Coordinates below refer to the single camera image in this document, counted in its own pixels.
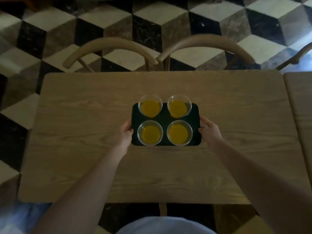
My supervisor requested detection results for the person's right forearm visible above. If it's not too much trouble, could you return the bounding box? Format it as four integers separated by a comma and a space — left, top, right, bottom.
209, 139, 312, 234

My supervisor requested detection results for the person's left hand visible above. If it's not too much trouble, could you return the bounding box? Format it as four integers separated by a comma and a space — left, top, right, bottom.
114, 119, 134, 157

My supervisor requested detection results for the black serving tray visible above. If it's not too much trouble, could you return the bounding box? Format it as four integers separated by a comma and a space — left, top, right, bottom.
131, 102, 202, 147

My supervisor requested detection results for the light blue shirt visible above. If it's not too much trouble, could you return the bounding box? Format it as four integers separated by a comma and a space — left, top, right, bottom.
116, 216, 217, 234

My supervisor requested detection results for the wooden curved-back chair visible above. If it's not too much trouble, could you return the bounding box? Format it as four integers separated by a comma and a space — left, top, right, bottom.
62, 37, 159, 73
276, 42, 312, 71
156, 34, 256, 71

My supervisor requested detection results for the person's right hand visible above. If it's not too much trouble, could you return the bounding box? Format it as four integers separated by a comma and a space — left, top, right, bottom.
198, 115, 224, 150

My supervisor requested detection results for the light blue fabric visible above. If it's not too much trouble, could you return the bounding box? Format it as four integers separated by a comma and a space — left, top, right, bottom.
0, 202, 53, 234

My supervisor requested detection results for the wooden seat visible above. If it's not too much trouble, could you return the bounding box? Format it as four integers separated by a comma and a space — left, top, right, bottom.
231, 214, 271, 234

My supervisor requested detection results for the glass of orange juice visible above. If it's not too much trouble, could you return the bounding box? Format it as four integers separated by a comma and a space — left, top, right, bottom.
167, 120, 193, 147
137, 120, 164, 147
167, 94, 192, 119
138, 94, 163, 118

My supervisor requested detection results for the person's left forearm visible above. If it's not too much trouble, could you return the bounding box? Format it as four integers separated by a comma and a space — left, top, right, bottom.
31, 147, 128, 234

